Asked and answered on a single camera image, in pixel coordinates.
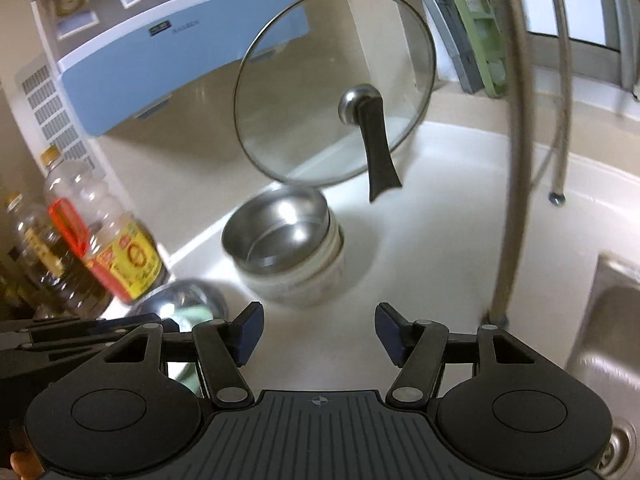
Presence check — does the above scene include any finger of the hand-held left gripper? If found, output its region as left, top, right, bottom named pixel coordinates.
left=0, top=315, right=82, bottom=336
left=29, top=312, right=181, bottom=350

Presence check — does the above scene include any glass pot lid black handle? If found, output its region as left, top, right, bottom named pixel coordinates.
left=233, top=0, right=437, bottom=204

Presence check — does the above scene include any stainless steel basin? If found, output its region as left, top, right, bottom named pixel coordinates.
left=132, top=280, right=230, bottom=324

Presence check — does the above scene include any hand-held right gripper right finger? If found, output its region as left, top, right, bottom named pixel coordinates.
left=374, top=301, right=539, bottom=408

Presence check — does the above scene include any white floral bowl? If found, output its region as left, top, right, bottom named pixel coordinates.
left=244, top=250, right=347, bottom=310

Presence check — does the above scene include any stainless steel sink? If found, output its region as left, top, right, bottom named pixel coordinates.
left=565, top=252, right=640, bottom=480

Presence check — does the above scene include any dark oil bottle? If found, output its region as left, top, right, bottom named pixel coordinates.
left=4, top=192, right=114, bottom=319

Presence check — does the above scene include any green plastic rack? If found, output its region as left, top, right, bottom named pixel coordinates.
left=434, top=0, right=517, bottom=99

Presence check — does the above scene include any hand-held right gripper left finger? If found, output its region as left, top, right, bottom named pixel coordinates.
left=102, top=301, right=266, bottom=408

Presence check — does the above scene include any small stainless steel pot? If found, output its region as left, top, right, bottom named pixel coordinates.
left=221, top=185, right=330, bottom=277

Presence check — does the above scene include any oil bottle with red handle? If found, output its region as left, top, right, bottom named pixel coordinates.
left=42, top=147, right=169, bottom=306

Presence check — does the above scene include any blue white wall appliance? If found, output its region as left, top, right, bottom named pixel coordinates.
left=15, top=0, right=311, bottom=139

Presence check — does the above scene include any grey window frame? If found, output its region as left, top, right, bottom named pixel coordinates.
left=400, top=0, right=484, bottom=94

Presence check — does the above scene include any curved metal faucet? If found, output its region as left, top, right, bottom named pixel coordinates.
left=487, top=0, right=537, bottom=327

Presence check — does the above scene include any braided metal hose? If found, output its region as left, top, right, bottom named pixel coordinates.
left=530, top=0, right=574, bottom=207

